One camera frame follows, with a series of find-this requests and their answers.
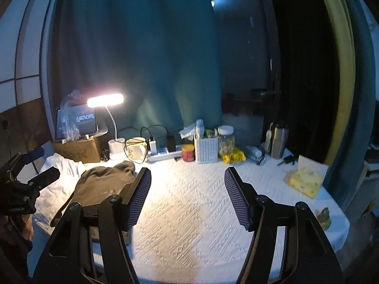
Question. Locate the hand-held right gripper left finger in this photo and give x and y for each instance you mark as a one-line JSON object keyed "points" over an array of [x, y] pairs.
{"points": [[140, 195]]}

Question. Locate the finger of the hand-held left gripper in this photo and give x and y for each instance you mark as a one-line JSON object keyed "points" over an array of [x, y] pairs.
{"points": [[46, 177], [34, 154]]}

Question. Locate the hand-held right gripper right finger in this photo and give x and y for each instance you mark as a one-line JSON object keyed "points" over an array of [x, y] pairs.
{"points": [[237, 195]]}

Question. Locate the dark brown shirt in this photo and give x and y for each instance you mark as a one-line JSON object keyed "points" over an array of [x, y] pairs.
{"points": [[100, 180]]}

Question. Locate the person's left forearm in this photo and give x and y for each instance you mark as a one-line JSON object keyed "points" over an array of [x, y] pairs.
{"points": [[14, 248]]}

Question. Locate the person's left hand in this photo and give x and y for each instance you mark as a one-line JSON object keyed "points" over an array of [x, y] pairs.
{"points": [[25, 227]]}

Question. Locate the white garment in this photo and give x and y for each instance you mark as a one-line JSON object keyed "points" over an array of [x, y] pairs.
{"points": [[53, 195]]}

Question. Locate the yellow snack packet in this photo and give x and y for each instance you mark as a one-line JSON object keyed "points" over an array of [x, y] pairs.
{"points": [[234, 156]]}

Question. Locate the cardboard box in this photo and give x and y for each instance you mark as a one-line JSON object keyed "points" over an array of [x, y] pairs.
{"points": [[77, 151]]}

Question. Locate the white printed mug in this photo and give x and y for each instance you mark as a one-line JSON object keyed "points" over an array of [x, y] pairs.
{"points": [[134, 151]]}

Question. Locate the white power strip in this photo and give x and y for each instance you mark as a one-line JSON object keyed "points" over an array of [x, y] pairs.
{"points": [[165, 156]]}

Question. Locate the clear plastic bag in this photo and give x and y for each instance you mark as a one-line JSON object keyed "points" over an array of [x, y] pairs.
{"points": [[69, 124]]}

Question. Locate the white pill bottle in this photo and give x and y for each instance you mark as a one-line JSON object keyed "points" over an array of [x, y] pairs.
{"points": [[254, 151]]}

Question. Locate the white textured tablecloth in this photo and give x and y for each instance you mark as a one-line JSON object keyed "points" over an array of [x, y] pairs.
{"points": [[192, 213]]}

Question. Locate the white charger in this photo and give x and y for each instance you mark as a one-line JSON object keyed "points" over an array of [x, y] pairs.
{"points": [[153, 146]]}

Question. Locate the white perforated basket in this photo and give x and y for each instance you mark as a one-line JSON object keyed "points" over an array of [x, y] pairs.
{"points": [[207, 151]]}

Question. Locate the clear jar with white lid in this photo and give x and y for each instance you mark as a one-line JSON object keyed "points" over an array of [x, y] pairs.
{"points": [[226, 142]]}

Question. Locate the black power adapter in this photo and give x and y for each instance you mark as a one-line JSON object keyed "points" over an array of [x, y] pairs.
{"points": [[171, 143]]}

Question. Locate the black car key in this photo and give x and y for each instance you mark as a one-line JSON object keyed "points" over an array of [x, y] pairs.
{"points": [[287, 160]]}

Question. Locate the red can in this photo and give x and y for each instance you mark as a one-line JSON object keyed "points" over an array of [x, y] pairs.
{"points": [[188, 153]]}

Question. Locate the yellow-green sachets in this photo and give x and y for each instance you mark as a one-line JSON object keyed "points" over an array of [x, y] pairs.
{"points": [[211, 133]]}

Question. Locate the steel tumbler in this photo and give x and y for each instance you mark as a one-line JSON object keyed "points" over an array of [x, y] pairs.
{"points": [[279, 142]]}

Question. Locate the yellow tissue pack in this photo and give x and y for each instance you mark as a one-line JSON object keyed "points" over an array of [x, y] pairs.
{"points": [[305, 183]]}

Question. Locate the small white bottle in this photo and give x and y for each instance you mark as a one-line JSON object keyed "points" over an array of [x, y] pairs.
{"points": [[200, 128]]}

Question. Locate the crumpled white tissue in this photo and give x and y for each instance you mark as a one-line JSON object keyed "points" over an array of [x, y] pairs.
{"points": [[188, 133]]}

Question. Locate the white desk lamp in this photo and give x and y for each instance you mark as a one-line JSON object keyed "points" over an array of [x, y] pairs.
{"points": [[105, 100]]}

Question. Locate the small brown figurine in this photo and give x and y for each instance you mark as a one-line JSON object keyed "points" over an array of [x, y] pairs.
{"points": [[323, 219]]}

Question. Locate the teal curtain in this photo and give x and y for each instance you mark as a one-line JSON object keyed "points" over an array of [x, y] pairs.
{"points": [[133, 50]]}

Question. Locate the grey door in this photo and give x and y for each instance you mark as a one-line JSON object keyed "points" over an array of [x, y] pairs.
{"points": [[245, 50]]}

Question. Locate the grey-blue curtain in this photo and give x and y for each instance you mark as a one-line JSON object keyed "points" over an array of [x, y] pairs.
{"points": [[364, 94]]}

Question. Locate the yellow-green curtain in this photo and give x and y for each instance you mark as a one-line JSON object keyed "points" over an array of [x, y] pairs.
{"points": [[343, 65]]}

